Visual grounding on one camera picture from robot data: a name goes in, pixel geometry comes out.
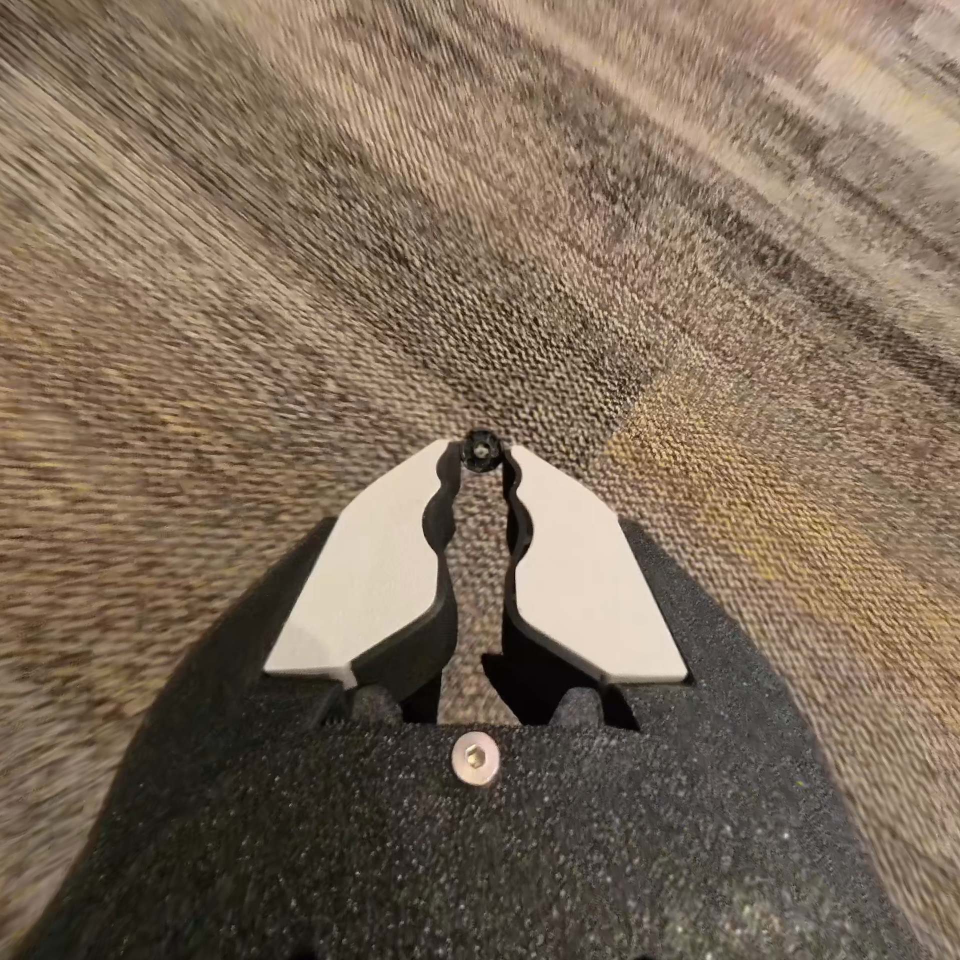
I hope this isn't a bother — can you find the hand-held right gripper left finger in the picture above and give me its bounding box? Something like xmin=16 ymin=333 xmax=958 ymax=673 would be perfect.
xmin=264 ymin=438 xmax=462 ymax=726

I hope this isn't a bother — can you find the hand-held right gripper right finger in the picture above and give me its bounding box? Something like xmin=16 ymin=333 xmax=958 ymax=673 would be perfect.
xmin=481 ymin=444 xmax=690 ymax=726

